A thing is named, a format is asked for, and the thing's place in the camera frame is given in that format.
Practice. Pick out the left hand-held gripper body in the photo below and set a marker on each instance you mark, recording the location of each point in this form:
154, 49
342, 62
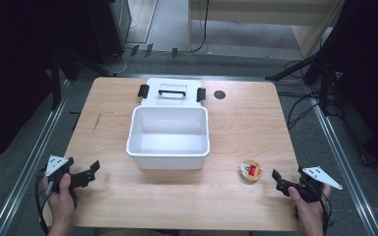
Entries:
60, 170

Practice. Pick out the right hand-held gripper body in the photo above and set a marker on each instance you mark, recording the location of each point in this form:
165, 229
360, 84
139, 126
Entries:
311, 183

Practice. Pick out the white plastic storage box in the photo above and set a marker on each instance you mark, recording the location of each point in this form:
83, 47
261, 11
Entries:
168, 154

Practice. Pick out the person's right hand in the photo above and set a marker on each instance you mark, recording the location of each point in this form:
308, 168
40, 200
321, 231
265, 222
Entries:
308, 209

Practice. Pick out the person's left hand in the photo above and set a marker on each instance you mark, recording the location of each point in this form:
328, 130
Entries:
61, 201

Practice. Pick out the black metal stand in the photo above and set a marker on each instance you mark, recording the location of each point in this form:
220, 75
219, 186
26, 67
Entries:
56, 82

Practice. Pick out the black round table grommet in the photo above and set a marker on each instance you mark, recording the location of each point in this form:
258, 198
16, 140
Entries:
220, 94

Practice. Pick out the black tripod stand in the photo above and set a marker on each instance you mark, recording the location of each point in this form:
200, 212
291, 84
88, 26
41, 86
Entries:
321, 62

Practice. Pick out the dark cabinet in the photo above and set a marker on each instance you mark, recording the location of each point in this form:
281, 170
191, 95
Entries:
111, 29

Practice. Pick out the light wooden furniture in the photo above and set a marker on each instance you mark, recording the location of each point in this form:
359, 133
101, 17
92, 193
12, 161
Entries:
259, 13

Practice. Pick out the metal floor rail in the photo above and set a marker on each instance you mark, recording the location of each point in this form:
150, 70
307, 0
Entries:
344, 164
29, 164

